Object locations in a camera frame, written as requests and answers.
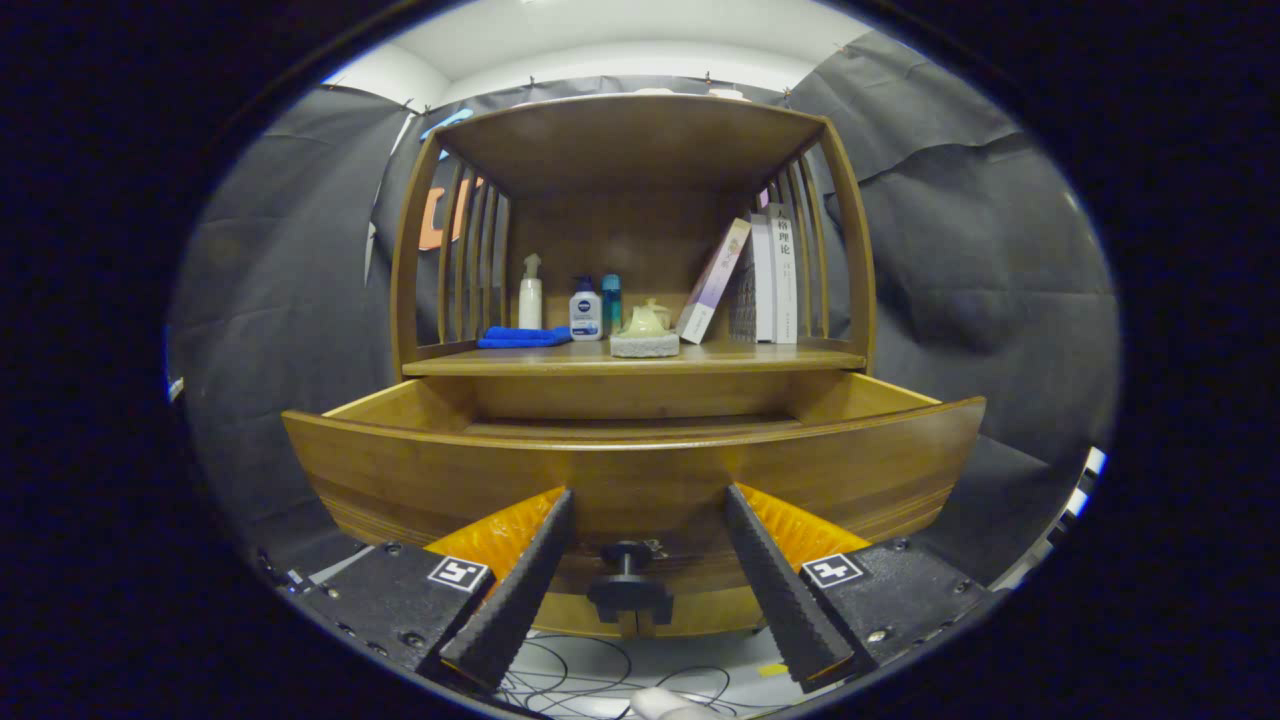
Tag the brown wooden cabinet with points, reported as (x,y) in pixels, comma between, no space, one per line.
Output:
(630,140)

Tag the blue folded cloth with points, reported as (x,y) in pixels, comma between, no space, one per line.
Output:
(522,337)

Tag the pale green brush grey base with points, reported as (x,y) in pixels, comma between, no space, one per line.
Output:
(645,335)

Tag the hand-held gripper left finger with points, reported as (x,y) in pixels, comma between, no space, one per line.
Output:
(520,600)

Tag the black round drawer knob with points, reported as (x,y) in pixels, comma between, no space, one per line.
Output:
(628,590)

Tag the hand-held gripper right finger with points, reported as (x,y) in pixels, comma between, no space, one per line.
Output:
(780,600)

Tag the black electronic device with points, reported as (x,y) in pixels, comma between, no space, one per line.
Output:
(285,575)

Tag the white striped panel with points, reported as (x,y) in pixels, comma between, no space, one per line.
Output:
(1070,500)

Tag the yellow tape strip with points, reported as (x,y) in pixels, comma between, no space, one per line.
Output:
(772,669)

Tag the white pump bottle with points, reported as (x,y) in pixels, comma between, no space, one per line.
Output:
(530,300)

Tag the purple white flat box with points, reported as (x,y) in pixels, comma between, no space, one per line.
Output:
(712,285)

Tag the teal slim bottle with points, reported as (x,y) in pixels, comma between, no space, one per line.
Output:
(611,300)

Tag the white lumpy object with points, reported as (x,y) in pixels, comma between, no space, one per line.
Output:
(665,703)

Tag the wooden countertop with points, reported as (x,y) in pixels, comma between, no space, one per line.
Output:
(760,357)

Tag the brown wooden drawer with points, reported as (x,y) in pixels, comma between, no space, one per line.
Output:
(650,480)

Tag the dark patterned book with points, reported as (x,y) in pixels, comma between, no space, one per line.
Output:
(742,300)

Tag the white book black lettering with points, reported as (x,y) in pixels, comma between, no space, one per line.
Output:
(785,280)

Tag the white lotion bottle blue cap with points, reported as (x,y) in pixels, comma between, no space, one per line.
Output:
(586,315)

